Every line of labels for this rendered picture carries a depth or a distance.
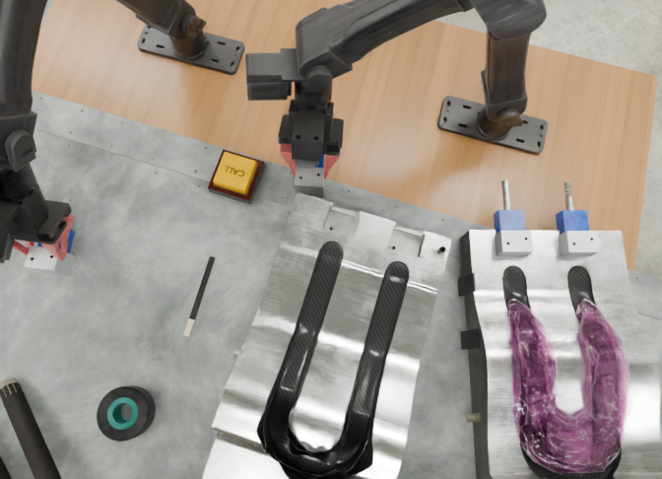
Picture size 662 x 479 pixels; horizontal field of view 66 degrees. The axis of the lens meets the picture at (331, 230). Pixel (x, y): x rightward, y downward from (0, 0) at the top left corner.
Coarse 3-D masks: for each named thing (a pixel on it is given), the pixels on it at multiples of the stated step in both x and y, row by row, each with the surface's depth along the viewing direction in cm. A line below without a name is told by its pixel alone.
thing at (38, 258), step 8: (64, 200) 88; (72, 232) 88; (72, 240) 88; (32, 248) 84; (40, 248) 84; (32, 256) 83; (40, 256) 83; (48, 256) 83; (72, 256) 88; (32, 264) 83; (40, 264) 83; (48, 264) 83; (56, 264) 83; (64, 264) 86; (72, 264) 88; (48, 272) 86; (56, 272) 85; (64, 272) 86
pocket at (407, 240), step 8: (392, 232) 85; (400, 232) 85; (408, 232) 84; (416, 232) 84; (424, 232) 83; (392, 240) 85; (400, 240) 85; (408, 240) 85; (416, 240) 85; (392, 248) 85; (400, 248) 84; (408, 248) 84; (416, 248) 84
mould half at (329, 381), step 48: (288, 240) 81; (336, 240) 82; (384, 240) 82; (432, 240) 82; (288, 288) 80; (336, 288) 80; (432, 288) 80; (288, 336) 78; (336, 336) 78; (240, 384) 72; (336, 384) 74; (384, 384) 75; (240, 432) 70; (336, 432) 70; (384, 432) 71
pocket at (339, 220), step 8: (336, 208) 85; (328, 216) 85; (336, 216) 85; (344, 216) 85; (352, 216) 85; (360, 216) 83; (328, 224) 85; (336, 224) 85; (344, 224) 85; (352, 224) 85; (336, 232) 85; (344, 232) 85; (352, 232) 85
